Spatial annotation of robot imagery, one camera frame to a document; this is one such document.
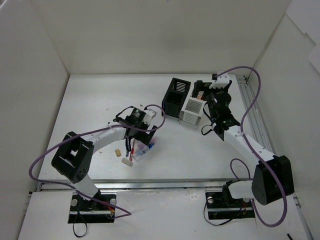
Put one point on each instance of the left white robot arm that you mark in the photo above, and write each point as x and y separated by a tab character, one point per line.
73	159

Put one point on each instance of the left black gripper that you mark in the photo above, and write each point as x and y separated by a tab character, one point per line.
144	133

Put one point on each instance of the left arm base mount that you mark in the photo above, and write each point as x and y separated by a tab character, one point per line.
90	212

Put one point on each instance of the aluminium rail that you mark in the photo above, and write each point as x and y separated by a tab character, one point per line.
258	130
147	184

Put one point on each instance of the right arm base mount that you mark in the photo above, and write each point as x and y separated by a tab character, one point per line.
218	212

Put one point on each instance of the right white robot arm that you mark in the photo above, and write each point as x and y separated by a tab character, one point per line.
228	129

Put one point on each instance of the small tan eraser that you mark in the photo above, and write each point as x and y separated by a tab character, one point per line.
117	152

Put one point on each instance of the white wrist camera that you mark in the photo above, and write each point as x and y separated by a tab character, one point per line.
150	114
219	82

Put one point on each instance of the black slotted container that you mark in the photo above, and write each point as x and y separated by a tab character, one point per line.
175	97

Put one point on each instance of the white eraser block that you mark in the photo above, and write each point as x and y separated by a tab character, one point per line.
127	162

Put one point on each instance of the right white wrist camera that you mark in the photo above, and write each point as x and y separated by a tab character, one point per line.
219	82

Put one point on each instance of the white slotted container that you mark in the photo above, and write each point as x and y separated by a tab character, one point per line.
192	111

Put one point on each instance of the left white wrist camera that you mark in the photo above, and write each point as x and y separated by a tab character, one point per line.
150	114

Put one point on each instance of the red pen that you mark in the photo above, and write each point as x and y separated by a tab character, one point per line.
132	152

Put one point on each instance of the aluminium right rail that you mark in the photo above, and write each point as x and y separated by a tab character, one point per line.
258	130

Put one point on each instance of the aluminium front rail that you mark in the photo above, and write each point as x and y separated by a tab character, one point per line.
147	184

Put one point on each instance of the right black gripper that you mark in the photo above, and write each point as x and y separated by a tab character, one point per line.
204	88

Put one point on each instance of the clear bottle blue cap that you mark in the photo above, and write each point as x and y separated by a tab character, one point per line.
142	151

